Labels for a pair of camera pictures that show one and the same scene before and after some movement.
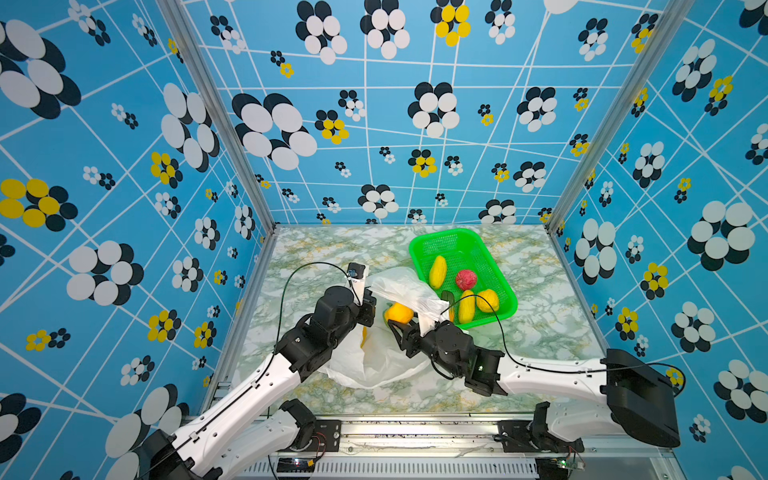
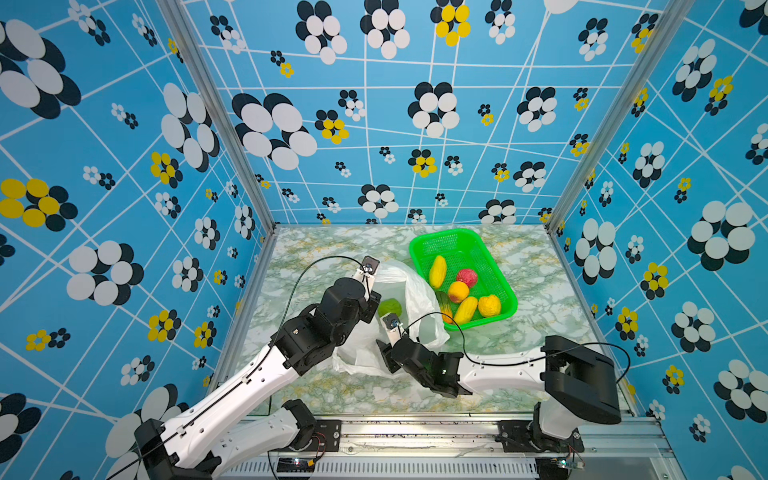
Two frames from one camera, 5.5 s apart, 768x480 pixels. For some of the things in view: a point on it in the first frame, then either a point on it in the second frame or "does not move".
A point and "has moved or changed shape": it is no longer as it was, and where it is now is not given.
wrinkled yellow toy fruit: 491,298 has moved or changed shape
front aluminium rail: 465,448 does not move
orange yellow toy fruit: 397,312 -> 458,291
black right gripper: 412,337 -> 389,360
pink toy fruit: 466,279 does not move
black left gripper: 367,308 does not move
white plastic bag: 374,357 has moved or changed shape
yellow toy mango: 467,307 does not move
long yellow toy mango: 438,272 does not move
